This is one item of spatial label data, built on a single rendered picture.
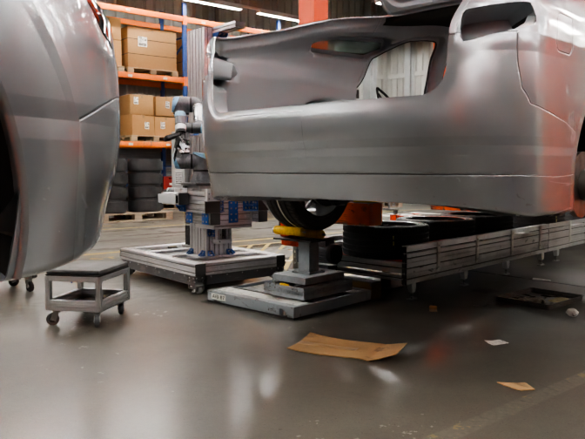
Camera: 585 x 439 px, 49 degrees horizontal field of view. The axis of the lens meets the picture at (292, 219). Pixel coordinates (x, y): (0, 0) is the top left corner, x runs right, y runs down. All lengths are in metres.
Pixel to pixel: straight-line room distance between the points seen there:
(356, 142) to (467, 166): 0.48
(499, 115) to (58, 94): 1.72
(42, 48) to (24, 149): 0.18
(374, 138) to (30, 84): 1.73
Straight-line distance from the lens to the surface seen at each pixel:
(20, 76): 1.17
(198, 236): 5.30
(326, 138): 2.81
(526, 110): 2.60
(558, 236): 6.99
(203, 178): 4.94
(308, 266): 4.35
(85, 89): 1.30
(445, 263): 5.02
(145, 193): 11.87
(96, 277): 3.93
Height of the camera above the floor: 0.93
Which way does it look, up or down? 5 degrees down
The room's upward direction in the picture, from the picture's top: straight up
